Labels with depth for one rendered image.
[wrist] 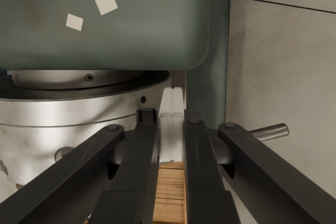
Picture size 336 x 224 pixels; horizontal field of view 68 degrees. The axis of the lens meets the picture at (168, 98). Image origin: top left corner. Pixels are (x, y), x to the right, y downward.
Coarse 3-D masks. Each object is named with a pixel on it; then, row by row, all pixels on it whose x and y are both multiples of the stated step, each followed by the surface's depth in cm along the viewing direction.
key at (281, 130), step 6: (270, 126) 22; (276, 126) 22; (282, 126) 22; (252, 132) 23; (258, 132) 22; (264, 132) 22; (270, 132) 22; (276, 132) 22; (282, 132) 22; (288, 132) 22; (258, 138) 22; (264, 138) 22; (270, 138) 22; (162, 162) 24; (168, 162) 24
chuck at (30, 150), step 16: (0, 128) 32; (16, 128) 31; (32, 128) 31; (48, 128) 31; (64, 128) 31; (80, 128) 31; (96, 128) 32; (128, 128) 34; (0, 144) 33; (16, 144) 32; (32, 144) 31; (48, 144) 31; (64, 144) 31; (16, 160) 33; (32, 160) 32; (48, 160) 32; (16, 176) 34; (32, 176) 33
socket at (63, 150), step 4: (60, 148) 32; (64, 148) 32; (68, 148) 32; (72, 148) 32; (56, 152) 32; (60, 152) 32; (64, 152) 32; (56, 156) 32; (60, 156) 32; (56, 160) 32
